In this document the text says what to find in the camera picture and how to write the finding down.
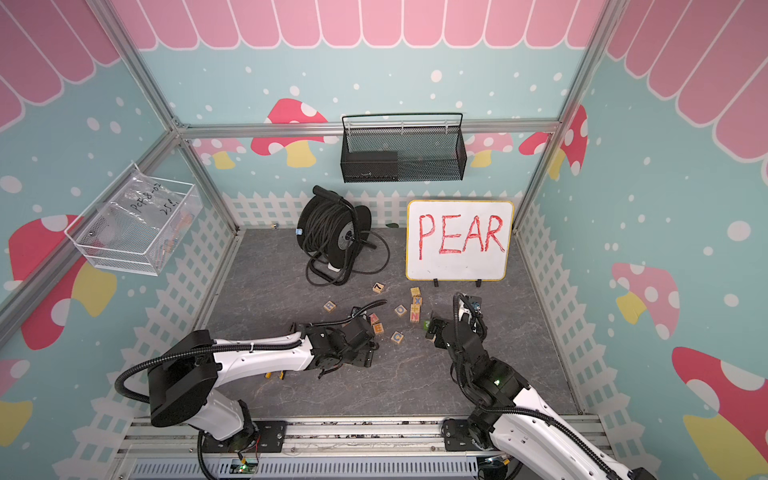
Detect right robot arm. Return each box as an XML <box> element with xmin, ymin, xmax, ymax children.
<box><xmin>427</xmin><ymin>292</ymin><xmax>654</xmax><ymax>479</ymax></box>

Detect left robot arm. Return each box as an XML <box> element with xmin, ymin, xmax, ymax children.
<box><xmin>114</xmin><ymin>313</ymin><xmax>378</xmax><ymax>451</ymax></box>

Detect whiteboard with red PEAR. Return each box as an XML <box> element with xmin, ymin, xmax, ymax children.
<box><xmin>405</xmin><ymin>199</ymin><xmax>515</xmax><ymax>282</ymax></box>

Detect wooden N block stack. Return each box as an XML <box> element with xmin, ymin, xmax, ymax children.
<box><xmin>409</xmin><ymin>303</ymin><xmax>421</xmax><ymax>323</ymax></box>

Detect yellow black pliers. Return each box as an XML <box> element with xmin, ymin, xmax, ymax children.
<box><xmin>265</xmin><ymin>371</ymin><xmax>286</xmax><ymax>380</ymax></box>

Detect black box in basket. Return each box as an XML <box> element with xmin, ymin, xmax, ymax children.
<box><xmin>340</xmin><ymin>150</ymin><xmax>399</xmax><ymax>183</ymax></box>

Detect black cable reel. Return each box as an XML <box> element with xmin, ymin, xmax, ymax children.
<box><xmin>295</xmin><ymin>185</ymin><xmax>391</xmax><ymax>287</ymax></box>

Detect black wire mesh basket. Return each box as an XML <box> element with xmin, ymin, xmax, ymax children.
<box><xmin>341</xmin><ymin>112</ymin><xmax>468</xmax><ymax>182</ymax></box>

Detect clear plastic wall bin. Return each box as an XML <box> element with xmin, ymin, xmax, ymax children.
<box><xmin>64</xmin><ymin>164</ymin><xmax>203</xmax><ymax>276</ymax></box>

